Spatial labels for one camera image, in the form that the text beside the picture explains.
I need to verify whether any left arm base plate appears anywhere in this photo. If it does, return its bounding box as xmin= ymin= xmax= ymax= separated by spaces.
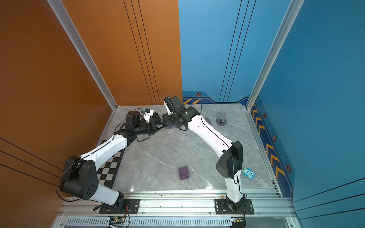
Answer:
xmin=99 ymin=199 xmax=140 ymax=215

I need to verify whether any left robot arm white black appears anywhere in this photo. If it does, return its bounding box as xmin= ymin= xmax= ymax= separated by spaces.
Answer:
xmin=56 ymin=109 xmax=164 ymax=210

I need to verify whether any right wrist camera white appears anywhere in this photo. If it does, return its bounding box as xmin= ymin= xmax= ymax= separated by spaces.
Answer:
xmin=163 ymin=97 xmax=174 ymax=115

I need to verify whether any purple square box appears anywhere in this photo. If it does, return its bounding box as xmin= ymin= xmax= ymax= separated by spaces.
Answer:
xmin=178 ymin=166 xmax=190 ymax=181

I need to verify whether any black white checkerboard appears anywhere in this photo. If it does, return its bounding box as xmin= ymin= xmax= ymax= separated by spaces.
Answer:
xmin=97 ymin=149 xmax=125 ymax=189

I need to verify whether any aluminium front rail frame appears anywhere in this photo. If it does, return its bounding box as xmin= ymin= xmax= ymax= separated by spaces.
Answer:
xmin=53 ymin=188 xmax=301 ymax=228

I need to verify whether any circuit board right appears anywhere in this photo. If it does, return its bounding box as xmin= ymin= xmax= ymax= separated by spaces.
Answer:
xmin=231 ymin=217 xmax=246 ymax=228

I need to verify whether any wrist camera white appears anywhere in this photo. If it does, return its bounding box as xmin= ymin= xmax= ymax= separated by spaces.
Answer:
xmin=163 ymin=97 xmax=174 ymax=115
xmin=144 ymin=108 xmax=154 ymax=123

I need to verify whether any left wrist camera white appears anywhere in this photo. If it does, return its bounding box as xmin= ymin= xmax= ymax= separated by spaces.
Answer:
xmin=144 ymin=108 xmax=154 ymax=123

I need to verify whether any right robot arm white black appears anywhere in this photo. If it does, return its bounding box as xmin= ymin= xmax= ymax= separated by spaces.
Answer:
xmin=163 ymin=96 xmax=247 ymax=214

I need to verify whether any blue cartoon sticker card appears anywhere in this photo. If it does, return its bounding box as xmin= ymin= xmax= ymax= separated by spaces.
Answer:
xmin=242 ymin=167 xmax=256 ymax=180

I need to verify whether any green circuit board left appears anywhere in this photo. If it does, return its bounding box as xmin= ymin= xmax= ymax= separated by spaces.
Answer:
xmin=107 ymin=217 xmax=126 ymax=228

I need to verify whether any aluminium corner post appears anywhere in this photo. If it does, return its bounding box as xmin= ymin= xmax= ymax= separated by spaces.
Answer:
xmin=246 ymin=0 xmax=304 ymax=111
xmin=48 ymin=0 xmax=117 ymax=111

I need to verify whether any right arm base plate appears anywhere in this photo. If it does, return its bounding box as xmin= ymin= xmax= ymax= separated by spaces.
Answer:
xmin=214 ymin=198 xmax=255 ymax=215

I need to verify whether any right aluminium corner post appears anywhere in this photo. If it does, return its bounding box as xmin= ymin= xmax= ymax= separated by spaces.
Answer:
xmin=246 ymin=0 xmax=304 ymax=111

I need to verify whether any left aluminium corner post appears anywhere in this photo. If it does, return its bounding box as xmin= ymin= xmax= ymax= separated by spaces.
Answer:
xmin=48 ymin=0 xmax=117 ymax=111

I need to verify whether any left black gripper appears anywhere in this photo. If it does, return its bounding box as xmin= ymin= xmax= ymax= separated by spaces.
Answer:
xmin=134 ymin=119 xmax=164 ymax=136

